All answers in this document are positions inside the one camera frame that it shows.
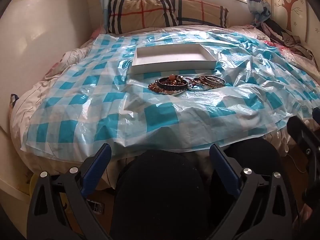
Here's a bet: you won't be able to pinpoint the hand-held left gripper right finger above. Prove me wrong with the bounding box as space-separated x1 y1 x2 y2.
209 144 300 240

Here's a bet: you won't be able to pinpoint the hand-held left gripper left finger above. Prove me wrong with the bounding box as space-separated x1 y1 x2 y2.
26 143 112 240

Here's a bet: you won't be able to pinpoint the silver patterned bangle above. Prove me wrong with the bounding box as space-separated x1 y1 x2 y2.
187 76 227 92

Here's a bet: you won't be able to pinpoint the brown strap bracelet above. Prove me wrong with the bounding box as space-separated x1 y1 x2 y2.
194 75 225 87

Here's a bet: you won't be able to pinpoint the black braided bracelet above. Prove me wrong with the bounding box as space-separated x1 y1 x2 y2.
155 77 189 91

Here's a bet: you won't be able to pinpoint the amber bead bracelet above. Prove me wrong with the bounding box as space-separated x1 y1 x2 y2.
148 82 165 93

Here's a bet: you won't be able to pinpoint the brown bracelet with orange stone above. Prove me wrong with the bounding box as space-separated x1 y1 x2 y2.
166 74 187 84

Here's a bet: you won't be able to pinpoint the white shallow cardboard box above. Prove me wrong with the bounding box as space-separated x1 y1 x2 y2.
131 44 217 75

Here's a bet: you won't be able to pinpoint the person's right hand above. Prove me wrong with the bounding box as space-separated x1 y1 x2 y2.
299 204 314 229

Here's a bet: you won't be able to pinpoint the small dark packet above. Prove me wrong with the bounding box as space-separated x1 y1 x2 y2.
86 199 104 214

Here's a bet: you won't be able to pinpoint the person's knees in black trousers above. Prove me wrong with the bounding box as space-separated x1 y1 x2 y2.
114 149 213 240

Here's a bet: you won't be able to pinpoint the blue checkered plastic sheet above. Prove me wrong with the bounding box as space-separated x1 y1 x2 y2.
21 31 320 153

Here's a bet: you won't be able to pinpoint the pile of clothes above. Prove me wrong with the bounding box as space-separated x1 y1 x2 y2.
260 19 314 60

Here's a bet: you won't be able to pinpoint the plaid pillow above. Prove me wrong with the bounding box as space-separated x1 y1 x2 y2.
172 0 230 28
108 0 179 34

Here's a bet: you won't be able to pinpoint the white bead bracelet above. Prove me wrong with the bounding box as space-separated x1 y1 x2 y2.
162 90 188 97

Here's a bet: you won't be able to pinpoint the tree wall sticker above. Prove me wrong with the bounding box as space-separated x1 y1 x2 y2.
274 0 310 33

